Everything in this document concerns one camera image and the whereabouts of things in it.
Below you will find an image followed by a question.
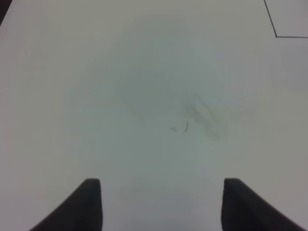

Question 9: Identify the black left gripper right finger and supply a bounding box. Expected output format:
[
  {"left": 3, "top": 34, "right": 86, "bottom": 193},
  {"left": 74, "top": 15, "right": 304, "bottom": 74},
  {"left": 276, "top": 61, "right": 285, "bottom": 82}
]
[{"left": 221, "top": 178, "right": 304, "bottom": 231}]

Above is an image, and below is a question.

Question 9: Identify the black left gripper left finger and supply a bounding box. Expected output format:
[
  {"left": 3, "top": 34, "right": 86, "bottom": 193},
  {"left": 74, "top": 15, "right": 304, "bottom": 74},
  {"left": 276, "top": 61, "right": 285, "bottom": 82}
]
[{"left": 32, "top": 179, "right": 103, "bottom": 231}]

